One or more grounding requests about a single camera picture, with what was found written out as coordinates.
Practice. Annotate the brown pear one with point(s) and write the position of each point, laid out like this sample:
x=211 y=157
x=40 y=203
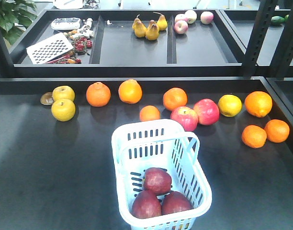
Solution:
x=139 y=28

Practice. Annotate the black upper display tray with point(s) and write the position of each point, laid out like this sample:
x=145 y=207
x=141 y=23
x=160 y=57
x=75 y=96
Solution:
x=217 y=49

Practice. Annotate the brown pear two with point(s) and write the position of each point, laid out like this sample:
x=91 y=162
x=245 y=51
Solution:
x=152 y=33

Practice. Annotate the black shelf upright post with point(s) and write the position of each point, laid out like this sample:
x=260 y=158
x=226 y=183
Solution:
x=260 y=27
x=280 y=66

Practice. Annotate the potted green plant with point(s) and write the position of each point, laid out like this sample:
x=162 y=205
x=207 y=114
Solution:
x=14 y=13

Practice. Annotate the light blue plastic basket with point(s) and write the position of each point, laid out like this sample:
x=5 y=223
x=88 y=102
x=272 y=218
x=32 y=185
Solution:
x=163 y=144

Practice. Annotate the green avocado one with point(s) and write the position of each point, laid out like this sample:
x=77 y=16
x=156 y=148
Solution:
x=277 y=20

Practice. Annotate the small orange left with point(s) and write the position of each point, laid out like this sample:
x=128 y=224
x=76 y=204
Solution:
x=254 y=136

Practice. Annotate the large red apple left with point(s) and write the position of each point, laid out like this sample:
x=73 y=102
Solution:
x=185 y=116

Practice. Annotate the wooden black produce stand left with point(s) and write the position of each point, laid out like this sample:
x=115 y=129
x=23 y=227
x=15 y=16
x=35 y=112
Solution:
x=60 y=175

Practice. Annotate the yellow round citrus fruit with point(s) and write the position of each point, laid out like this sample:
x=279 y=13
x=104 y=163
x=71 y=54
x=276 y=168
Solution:
x=229 y=105

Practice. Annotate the orange row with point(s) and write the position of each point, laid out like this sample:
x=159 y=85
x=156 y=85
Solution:
x=98 y=94
x=130 y=91

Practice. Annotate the small orange near apples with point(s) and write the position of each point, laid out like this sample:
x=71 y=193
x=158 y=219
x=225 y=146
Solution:
x=149 y=113

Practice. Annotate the orange back row left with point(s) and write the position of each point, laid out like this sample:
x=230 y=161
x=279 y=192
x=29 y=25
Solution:
x=98 y=94

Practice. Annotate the pink apple behind post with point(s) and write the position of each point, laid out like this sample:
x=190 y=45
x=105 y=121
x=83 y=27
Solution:
x=206 y=17

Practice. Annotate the black shelf upright post right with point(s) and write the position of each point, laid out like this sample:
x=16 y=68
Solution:
x=280 y=66

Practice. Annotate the orange behind red apples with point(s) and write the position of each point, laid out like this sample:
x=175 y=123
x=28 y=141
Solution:
x=174 y=98

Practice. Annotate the white perforated grater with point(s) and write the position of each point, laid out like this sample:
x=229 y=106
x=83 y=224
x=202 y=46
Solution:
x=48 y=49

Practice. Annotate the yellow-green pear-apple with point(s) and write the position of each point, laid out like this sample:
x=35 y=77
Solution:
x=63 y=110
x=63 y=92

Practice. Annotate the brown mushroom slice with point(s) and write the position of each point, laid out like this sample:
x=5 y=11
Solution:
x=47 y=99

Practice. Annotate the large red apple right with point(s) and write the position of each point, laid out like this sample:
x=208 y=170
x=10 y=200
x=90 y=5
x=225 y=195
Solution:
x=207 y=111

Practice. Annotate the red yellow apple front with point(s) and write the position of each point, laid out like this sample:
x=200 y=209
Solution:
x=175 y=202

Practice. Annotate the large red apple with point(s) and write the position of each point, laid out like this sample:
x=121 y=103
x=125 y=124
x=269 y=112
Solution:
x=185 y=116
x=207 y=111

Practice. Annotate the yellow-green pear-apple back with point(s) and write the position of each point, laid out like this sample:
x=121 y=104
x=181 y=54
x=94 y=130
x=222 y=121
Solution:
x=63 y=92

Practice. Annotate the brown pear four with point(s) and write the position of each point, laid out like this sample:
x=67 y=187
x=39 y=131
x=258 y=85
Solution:
x=162 y=22

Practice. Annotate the brown pear three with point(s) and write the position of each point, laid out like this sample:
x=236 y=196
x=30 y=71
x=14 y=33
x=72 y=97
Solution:
x=151 y=22

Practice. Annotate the pink apple upper tray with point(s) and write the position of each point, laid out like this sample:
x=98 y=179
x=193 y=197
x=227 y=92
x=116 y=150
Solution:
x=180 y=27

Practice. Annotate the small orange right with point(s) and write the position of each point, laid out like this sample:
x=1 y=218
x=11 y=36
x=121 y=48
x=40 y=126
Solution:
x=277 y=130

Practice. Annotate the yellow-green pear-apple front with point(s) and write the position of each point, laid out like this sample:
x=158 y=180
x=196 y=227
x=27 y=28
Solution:
x=63 y=110

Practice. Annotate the red yellow apple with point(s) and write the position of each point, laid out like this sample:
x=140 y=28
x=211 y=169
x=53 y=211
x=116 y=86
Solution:
x=146 y=205
x=175 y=202
x=157 y=180

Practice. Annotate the large orange with nub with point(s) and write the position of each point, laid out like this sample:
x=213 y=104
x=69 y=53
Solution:
x=258 y=103

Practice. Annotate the orange back row right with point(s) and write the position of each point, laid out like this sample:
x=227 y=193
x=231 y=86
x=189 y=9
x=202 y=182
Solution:
x=130 y=91

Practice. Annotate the pale pink apple upper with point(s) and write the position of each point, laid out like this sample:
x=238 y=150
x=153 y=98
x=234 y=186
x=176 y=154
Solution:
x=191 y=16

